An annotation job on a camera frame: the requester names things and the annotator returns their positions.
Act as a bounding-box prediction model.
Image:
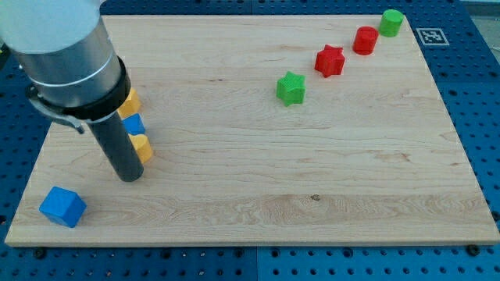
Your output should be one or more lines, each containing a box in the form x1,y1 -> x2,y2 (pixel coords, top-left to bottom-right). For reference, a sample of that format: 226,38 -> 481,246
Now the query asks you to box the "blue cube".
39,187 -> 87,228

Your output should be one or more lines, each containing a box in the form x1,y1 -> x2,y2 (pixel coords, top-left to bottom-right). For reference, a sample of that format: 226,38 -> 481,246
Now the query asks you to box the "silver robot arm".
1,0 -> 130,133

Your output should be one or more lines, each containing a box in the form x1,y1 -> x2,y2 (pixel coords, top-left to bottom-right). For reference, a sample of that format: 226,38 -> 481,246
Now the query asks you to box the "wooden board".
5,15 -> 499,247

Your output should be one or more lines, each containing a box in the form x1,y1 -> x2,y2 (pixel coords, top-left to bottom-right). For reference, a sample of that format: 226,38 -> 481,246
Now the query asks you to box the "green star block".
276,71 -> 305,107

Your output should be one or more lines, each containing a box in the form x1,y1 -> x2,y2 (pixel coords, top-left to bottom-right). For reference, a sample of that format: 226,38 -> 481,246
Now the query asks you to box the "yellow block lower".
129,134 -> 154,164

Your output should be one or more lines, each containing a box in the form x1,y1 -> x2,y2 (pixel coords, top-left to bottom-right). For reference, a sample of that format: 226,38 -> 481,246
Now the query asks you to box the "yellow block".
117,87 -> 141,119
129,134 -> 154,164

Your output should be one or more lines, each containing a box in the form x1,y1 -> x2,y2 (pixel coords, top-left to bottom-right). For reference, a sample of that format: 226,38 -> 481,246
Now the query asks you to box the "red star block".
314,44 -> 345,78

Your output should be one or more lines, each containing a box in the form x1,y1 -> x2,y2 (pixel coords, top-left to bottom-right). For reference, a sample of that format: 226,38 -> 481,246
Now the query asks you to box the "small blue block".
122,113 -> 145,135

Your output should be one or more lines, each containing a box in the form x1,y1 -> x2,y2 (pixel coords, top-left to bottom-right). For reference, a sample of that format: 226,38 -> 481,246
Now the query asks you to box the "yellow block upper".
117,87 -> 141,119

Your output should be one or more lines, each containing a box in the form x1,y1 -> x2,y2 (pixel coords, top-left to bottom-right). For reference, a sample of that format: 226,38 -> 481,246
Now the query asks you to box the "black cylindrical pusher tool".
88,112 -> 144,182

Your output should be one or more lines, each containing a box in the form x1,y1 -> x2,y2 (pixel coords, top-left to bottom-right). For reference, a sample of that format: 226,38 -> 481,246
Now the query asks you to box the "red cylinder block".
352,26 -> 379,55

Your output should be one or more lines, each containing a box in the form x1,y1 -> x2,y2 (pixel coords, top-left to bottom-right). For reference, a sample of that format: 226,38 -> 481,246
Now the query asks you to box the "green cylinder block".
379,9 -> 404,37

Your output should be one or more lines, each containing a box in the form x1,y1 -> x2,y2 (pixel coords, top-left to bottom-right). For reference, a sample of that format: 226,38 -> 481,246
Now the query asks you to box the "fiducial marker tag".
416,27 -> 449,46

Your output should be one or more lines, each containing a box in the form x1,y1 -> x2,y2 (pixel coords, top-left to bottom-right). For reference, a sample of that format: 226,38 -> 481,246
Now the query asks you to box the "black screw left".
33,247 -> 47,260

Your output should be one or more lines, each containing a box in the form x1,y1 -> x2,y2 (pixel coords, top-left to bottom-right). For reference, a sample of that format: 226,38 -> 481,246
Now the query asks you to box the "black screw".
33,247 -> 47,260
466,244 -> 481,257

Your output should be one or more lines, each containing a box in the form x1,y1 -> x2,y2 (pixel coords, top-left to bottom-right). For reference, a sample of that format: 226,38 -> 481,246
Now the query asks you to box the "black screw right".
466,244 -> 481,257

